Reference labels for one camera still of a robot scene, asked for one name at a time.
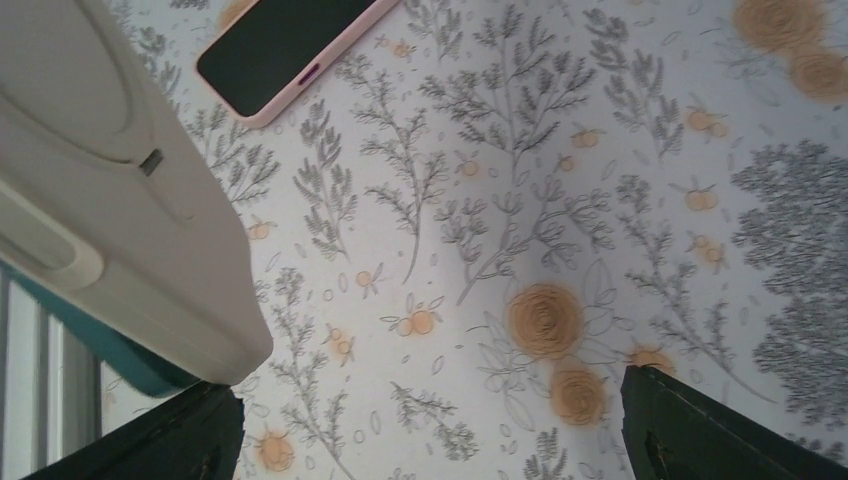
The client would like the floral patterned mat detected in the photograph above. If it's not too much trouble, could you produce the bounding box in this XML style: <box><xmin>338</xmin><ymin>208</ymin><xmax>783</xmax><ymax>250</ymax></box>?
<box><xmin>108</xmin><ymin>1</ymin><xmax>847</xmax><ymax>479</ymax></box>

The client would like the aluminium rail frame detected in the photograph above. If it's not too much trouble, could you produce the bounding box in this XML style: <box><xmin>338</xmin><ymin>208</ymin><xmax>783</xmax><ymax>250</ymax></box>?
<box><xmin>1</xmin><ymin>271</ymin><xmax>102</xmax><ymax>479</ymax></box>

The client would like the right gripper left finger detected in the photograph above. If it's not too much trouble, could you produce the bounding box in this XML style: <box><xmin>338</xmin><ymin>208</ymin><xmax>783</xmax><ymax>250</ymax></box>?
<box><xmin>28</xmin><ymin>382</ymin><xmax>245</xmax><ymax>480</ymax></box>

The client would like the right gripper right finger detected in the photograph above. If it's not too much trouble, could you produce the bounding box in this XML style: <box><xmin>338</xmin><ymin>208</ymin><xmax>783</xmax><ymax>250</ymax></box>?
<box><xmin>620</xmin><ymin>366</ymin><xmax>847</xmax><ymax>479</ymax></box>

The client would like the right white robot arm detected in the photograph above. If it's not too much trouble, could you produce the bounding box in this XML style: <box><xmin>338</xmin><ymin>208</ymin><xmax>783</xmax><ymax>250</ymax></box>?
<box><xmin>1</xmin><ymin>1</ymin><xmax>847</xmax><ymax>479</ymax></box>

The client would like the phone in pink case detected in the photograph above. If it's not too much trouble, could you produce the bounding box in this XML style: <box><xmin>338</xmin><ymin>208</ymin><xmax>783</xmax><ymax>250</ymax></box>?
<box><xmin>195</xmin><ymin>0</ymin><xmax>397</xmax><ymax>129</ymax></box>

